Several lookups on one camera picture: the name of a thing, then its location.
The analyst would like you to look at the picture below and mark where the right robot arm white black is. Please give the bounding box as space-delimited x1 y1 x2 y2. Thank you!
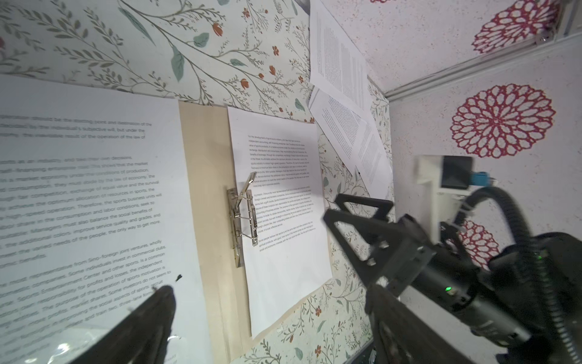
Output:
324 187 581 363

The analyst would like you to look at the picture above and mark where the chrome folder clip mechanism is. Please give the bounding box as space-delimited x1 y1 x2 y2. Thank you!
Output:
226 171 259 268

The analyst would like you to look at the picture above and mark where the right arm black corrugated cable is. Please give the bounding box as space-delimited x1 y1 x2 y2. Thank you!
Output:
454 185 582 364

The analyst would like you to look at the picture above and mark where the printed paper sheet back wall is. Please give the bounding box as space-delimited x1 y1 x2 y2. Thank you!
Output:
309 1 374 121

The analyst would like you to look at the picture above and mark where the printed paper sheet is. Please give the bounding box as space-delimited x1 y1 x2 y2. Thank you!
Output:
309 88 393 200
227 108 332 338
1 76 212 363

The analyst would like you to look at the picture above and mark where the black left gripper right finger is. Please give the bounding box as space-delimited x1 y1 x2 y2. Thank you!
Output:
365 284 471 363

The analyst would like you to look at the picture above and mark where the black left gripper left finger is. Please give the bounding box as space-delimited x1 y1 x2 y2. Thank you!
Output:
72 285 177 364

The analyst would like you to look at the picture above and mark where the beige file folder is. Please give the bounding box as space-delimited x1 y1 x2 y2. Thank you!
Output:
179 103 316 363

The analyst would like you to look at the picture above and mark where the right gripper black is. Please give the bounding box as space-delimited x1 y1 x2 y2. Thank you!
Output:
324 194 532 346

